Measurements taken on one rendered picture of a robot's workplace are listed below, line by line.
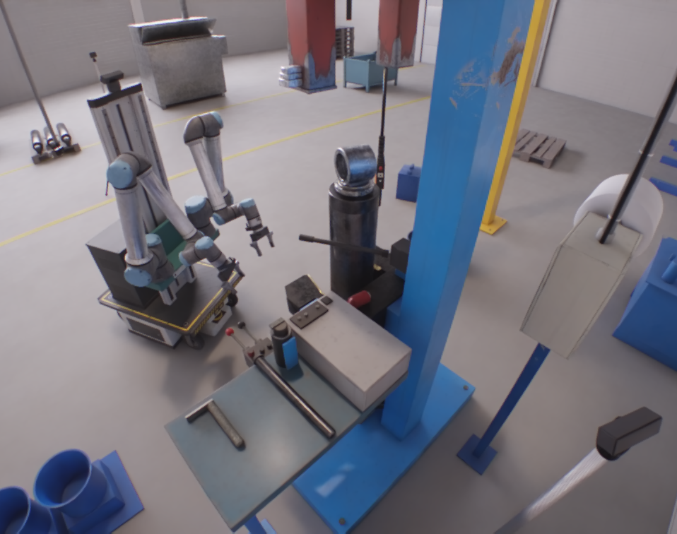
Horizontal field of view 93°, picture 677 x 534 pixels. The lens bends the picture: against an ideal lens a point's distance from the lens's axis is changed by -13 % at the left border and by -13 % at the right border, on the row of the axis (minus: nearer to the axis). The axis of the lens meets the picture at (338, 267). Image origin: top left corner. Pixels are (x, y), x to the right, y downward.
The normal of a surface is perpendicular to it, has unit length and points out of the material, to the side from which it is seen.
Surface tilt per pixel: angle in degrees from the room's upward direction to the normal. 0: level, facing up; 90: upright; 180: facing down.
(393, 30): 90
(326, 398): 0
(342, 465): 0
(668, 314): 90
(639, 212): 90
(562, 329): 90
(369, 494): 0
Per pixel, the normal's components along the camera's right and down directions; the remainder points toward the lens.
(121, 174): 0.10, 0.53
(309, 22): 0.63, 0.50
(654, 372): 0.00, -0.77
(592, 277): -0.72, 0.44
